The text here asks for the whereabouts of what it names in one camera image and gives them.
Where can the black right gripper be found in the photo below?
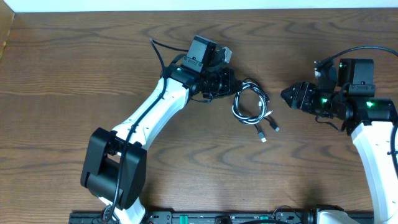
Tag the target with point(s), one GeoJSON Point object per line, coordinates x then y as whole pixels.
{"type": "Point", "coordinates": [302, 95]}

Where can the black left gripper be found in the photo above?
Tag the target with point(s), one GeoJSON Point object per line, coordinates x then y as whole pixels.
{"type": "Point", "coordinates": [226, 82]}

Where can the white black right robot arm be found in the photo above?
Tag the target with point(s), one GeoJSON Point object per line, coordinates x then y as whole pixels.
{"type": "Point", "coordinates": [372, 124]}

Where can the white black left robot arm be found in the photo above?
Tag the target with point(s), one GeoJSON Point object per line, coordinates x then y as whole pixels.
{"type": "Point", "coordinates": [114, 169]}

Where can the wooden side panel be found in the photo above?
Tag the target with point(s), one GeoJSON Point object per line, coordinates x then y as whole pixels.
{"type": "Point", "coordinates": [6, 19]}

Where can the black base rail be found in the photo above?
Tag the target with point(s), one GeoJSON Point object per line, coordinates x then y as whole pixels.
{"type": "Point", "coordinates": [209, 218]}

